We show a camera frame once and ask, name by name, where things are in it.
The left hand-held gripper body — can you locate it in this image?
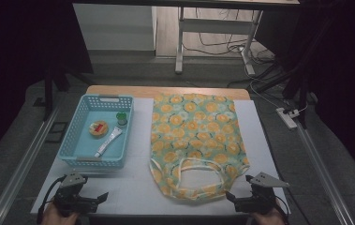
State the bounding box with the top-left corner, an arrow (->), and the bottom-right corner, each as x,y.
53,172 -> 98,217

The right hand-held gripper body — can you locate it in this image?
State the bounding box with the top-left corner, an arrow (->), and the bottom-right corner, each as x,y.
234,172 -> 290,216

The fruit print fabric bag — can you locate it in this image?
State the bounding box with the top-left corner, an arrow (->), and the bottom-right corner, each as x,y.
149,92 -> 251,201

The orange snack packet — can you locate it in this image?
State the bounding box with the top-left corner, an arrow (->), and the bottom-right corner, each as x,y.
88,120 -> 110,139

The white power strip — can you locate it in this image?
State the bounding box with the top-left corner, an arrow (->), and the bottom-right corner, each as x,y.
275,107 -> 300,129

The black floor bracket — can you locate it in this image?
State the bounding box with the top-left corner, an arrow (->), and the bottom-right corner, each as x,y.
45,121 -> 69,144

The black floor cable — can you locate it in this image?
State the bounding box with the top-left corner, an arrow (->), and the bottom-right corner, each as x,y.
182,8 -> 275,65

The white tube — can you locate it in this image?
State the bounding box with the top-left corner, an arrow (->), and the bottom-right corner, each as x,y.
94,126 -> 124,158

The aluminium rail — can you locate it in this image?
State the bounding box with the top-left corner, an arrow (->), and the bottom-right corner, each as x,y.
0,102 -> 64,225
293,120 -> 355,225

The white table mat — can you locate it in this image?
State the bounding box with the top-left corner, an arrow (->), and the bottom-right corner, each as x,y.
30,97 -> 291,217

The light blue plastic basket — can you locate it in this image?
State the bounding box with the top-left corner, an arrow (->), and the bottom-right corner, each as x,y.
56,94 -> 135,170

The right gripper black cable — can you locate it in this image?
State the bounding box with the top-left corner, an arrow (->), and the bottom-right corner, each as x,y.
276,195 -> 290,217

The person's right hand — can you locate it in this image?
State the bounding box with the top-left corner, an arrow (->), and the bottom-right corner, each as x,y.
250,205 -> 288,225

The black metal stand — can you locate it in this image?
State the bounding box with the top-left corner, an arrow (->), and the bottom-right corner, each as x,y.
42,60 -> 96,122
253,27 -> 326,129

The dark curtain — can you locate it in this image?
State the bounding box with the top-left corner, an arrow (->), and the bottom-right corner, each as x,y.
300,0 -> 355,188
0,0 -> 95,170

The white metal desk frame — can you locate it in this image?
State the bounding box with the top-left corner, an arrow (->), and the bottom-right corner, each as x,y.
174,6 -> 264,76

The small jar with green cap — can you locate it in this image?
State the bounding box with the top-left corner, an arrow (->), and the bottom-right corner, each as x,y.
115,112 -> 128,127

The white floor cable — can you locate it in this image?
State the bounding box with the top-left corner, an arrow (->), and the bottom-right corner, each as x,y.
244,60 -> 309,114

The person's left hand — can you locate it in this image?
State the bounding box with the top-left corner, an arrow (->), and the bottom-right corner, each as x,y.
40,202 -> 80,225

